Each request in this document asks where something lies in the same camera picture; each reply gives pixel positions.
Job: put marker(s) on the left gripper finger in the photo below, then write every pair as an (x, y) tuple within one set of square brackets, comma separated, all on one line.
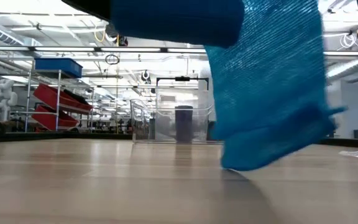
[(92, 7)]

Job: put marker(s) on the clear plastic container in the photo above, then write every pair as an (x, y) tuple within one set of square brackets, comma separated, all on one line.
[(141, 124)]

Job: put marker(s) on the red plastic bin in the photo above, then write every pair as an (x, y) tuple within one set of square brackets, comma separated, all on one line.
[(51, 119), (57, 96)]

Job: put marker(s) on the black aluminium table frame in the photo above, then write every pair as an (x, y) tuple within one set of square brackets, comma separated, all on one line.
[(57, 136)]

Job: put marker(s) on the bright blue elastic bandage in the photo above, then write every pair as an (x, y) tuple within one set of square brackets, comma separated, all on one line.
[(269, 93)]

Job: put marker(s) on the large blue plastic bin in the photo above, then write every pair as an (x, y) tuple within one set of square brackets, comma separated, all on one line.
[(57, 67)]

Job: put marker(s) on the distant black station frame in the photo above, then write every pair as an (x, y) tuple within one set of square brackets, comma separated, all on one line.
[(182, 78)]

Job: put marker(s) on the white robot figure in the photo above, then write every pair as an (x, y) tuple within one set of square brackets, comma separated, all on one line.
[(2, 96)]

